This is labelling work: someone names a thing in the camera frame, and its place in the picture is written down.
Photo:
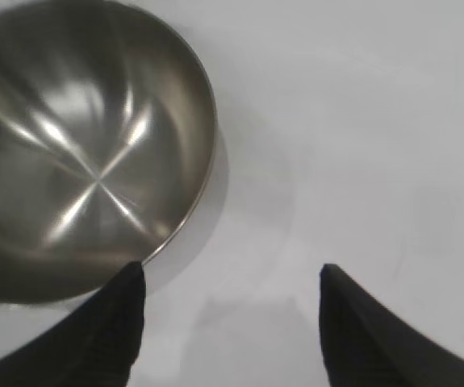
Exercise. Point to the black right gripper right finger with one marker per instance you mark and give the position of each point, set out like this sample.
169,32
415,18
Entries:
360,346

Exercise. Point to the stainless steel mixing bowl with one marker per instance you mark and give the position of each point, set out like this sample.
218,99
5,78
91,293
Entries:
94,141

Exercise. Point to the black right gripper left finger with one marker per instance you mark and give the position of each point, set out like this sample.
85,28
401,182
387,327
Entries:
86,342

